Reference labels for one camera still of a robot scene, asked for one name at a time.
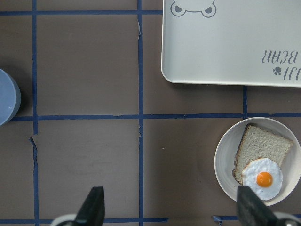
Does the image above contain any cream round plate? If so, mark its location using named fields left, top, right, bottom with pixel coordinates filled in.
left=214, top=117, right=301, bottom=206

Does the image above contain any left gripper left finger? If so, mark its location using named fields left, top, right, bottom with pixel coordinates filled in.
left=74, top=186, right=104, bottom=226

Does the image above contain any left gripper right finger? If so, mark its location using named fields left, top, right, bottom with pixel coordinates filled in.
left=237, top=186, right=277, bottom=226

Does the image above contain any cream bear tray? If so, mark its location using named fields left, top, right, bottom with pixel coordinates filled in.
left=161, top=0, right=301, bottom=88

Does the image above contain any bread slice on plate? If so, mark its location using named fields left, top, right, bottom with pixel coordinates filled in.
left=232, top=124, right=293, bottom=185

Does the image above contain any fried egg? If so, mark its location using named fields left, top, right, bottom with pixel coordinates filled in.
left=242, top=158, right=283, bottom=201

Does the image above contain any blue bowl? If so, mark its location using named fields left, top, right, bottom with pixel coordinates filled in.
left=0, top=69, right=21, bottom=126

